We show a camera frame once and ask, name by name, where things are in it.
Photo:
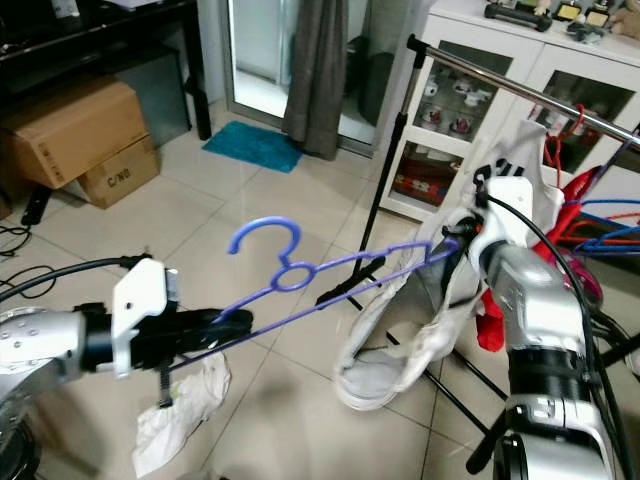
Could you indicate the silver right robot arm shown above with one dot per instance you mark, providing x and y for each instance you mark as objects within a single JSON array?
[{"x": 530, "y": 300}]

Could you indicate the black power strip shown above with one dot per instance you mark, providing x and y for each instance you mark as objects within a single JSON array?
[{"x": 40, "y": 205}]

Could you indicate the red plastic clothes hanger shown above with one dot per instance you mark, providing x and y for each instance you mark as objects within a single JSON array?
[{"x": 575, "y": 112}]

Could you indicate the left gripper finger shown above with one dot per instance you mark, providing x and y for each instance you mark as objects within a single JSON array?
[
  {"x": 220, "y": 318},
  {"x": 218, "y": 341}
]

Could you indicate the purple plastic clothes hanger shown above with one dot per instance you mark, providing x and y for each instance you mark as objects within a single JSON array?
[{"x": 265, "y": 224}]

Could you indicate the large brown cardboard box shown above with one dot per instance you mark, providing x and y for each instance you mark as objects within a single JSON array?
[{"x": 70, "y": 130}]

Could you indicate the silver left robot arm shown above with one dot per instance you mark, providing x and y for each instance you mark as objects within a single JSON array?
[{"x": 50, "y": 370}]

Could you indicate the dark round bin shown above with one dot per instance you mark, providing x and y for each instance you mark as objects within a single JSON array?
[{"x": 372, "y": 90}]

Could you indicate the cream denim jacket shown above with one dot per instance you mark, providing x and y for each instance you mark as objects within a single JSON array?
[{"x": 380, "y": 375}]

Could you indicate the grey curtain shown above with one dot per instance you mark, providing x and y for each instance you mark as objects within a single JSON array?
[{"x": 315, "y": 80}]

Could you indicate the blue plastic clothes hanger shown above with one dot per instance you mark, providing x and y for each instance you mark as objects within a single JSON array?
[{"x": 610, "y": 240}]

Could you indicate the chrome and black clothes rack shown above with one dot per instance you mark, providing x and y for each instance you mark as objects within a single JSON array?
[{"x": 510, "y": 82}]

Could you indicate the small brown cardboard box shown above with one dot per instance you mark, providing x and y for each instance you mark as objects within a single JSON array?
[{"x": 125, "y": 175}]

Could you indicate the white sleeveless top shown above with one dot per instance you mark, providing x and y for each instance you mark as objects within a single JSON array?
[{"x": 180, "y": 420}]

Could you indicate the sliding glass door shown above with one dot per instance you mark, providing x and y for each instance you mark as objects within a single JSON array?
[{"x": 255, "y": 50}]

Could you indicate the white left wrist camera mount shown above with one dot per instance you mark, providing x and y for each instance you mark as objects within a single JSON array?
[{"x": 145, "y": 300}]

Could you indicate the white glass-door cabinet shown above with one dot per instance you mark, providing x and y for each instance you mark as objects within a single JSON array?
[{"x": 460, "y": 28}]

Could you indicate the black desk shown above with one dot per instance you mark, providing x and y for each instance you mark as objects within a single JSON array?
[{"x": 198, "y": 80}]

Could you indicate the red fleece garment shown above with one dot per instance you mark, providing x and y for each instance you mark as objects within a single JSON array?
[{"x": 575, "y": 190}]

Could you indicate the black flat device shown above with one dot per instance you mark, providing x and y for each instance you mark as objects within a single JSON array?
[{"x": 518, "y": 15}]

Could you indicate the grey computer case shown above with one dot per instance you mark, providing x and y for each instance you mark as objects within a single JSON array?
[{"x": 160, "y": 100}]

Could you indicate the teal floor mat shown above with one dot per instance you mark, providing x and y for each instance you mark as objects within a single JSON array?
[{"x": 250, "y": 147}]

